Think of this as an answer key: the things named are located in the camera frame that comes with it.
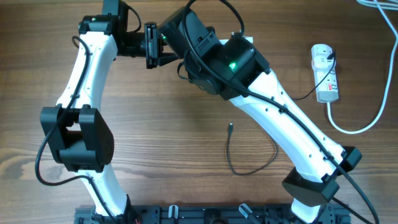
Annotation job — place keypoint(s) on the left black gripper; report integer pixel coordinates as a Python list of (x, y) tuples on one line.
[(153, 48)]

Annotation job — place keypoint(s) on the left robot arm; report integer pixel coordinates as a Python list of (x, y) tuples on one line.
[(75, 131)]

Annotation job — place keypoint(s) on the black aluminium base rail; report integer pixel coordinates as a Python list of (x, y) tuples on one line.
[(270, 213)]

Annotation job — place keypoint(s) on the white USB charger plug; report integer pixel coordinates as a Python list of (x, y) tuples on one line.
[(321, 63)]

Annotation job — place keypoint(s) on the white power strip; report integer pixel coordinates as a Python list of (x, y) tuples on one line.
[(325, 81)]

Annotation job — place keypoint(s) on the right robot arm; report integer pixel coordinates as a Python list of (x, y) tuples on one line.
[(236, 71)]

